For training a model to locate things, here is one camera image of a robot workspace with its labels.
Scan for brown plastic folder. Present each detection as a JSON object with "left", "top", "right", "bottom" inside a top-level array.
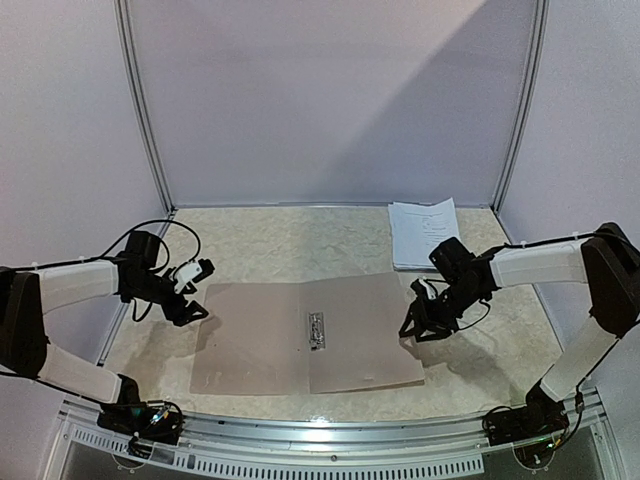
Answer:
[{"left": 189, "top": 272, "right": 424, "bottom": 396}]

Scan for white signature page sheet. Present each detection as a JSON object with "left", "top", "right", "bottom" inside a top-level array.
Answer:
[{"left": 388, "top": 198, "right": 460, "bottom": 270}]

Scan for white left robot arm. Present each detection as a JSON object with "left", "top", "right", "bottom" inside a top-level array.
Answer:
[{"left": 1, "top": 230, "right": 215, "bottom": 434}]

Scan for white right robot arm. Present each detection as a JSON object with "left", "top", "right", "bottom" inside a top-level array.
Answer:
[{"left": 398, "top": 222, "right": 639, "bottom": 436}]

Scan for metal folder clip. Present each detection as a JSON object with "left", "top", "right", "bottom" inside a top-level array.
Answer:
[{"left": 307, "top": 312, "right": 326, "bottom": 351}]

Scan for white paper stack remainder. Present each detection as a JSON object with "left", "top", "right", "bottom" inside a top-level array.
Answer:
[{"left": 388, "top": 203, "right": 438, "bottom": 269}]

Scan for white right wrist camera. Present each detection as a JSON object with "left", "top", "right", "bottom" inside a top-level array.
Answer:
[{"left": 410, "top": 277, "right": 439, "bottom": 300}]

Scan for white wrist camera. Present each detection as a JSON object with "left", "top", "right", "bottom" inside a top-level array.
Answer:
[
  {"left": 410, "top": 277, "right": 439, "bottom": 300},
  {"left": 168, "top": 258, "right": 215, "bottom": 293}
]

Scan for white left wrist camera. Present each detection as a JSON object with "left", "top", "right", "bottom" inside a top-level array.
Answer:
[{"left": 168, "top": 258, "right": 215, "bottom": 293}]

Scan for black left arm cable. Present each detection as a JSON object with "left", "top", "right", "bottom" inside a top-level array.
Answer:
[{"left": 99, "top": 219, "right": 204, "bottom": 281}]

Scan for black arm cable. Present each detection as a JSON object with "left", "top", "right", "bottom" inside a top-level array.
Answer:
[
  {"left": 469, "top": 232, "right": 601, "bottom": 331},
  {"left": 99, "top": 219, "right": 204, "bottom": 281}
]

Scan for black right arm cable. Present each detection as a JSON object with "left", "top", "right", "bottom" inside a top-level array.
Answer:
[{"left": 469, "top": 232, "right": 601, "bottom": 331}]

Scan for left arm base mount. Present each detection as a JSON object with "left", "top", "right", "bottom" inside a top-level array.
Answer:
[{"left": 97, "top": 400, "right": 185, "bottom": 459}]

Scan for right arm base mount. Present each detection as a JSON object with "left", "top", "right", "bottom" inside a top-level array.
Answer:
[{"left": 482, "top": 400, "right": 582, "bottom": 451}]

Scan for left aluminium frame post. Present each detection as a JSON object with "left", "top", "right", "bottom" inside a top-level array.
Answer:
[{"left": 114, "top": 0, "right": 176, "bottom": 214}]

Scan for aluminium frame post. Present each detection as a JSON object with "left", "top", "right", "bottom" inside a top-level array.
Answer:
[
  {"left": 114, "top": 0, "right": 176, "bottom": 214},
  {"left": 490, "top": 0, "right": 549, "bottom": 216}
]

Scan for right aluminium frame post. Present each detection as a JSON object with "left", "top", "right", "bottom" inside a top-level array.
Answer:
[{"left": 490, "top": 0, "right": 549, "bottom": 216}]

